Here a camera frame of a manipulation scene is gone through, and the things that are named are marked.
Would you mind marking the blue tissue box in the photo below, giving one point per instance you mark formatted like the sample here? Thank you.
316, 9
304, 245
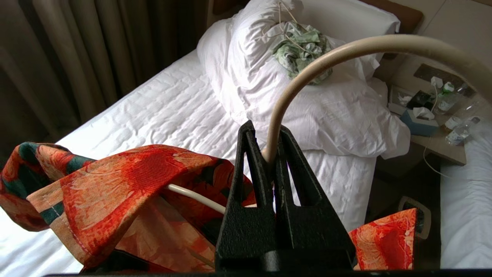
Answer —
419, 122

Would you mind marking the clear plastic water bottle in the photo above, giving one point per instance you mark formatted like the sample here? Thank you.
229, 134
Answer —
467, 113
446, 97
461, 132

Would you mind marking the wooden nightstand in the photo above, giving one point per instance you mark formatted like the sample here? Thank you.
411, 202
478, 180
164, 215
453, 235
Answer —
438, 142

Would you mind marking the beige curtain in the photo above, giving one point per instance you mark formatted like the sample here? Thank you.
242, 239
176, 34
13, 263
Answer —
77, 50

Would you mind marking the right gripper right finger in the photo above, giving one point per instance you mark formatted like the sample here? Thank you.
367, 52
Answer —
311, 231

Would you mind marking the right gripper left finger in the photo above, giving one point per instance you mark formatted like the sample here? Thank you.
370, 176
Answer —
246, 231

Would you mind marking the white bed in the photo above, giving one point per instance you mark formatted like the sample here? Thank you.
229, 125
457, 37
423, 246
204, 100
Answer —
169, 115
467, 204

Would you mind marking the orange floral shirt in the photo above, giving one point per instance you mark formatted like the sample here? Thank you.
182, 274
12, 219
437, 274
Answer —
115, 192

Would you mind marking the black phone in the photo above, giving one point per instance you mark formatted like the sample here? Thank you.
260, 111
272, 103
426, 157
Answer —
419, 99

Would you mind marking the white duvet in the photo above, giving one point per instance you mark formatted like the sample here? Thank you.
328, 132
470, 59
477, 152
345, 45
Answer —
315, 111

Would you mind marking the wall switch panel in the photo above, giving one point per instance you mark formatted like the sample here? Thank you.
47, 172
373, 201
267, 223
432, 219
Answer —
434, 73

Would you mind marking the brown headboard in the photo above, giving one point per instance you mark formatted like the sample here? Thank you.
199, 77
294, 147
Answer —
399, 15

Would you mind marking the green patterned garment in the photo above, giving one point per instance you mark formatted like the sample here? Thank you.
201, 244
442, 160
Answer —
300, 50

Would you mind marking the white pillow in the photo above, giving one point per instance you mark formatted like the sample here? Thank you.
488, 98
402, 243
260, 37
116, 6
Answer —
346, 17

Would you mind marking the cream plastic clothes hanger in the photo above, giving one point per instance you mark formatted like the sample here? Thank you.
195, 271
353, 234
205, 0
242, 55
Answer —
346, 50

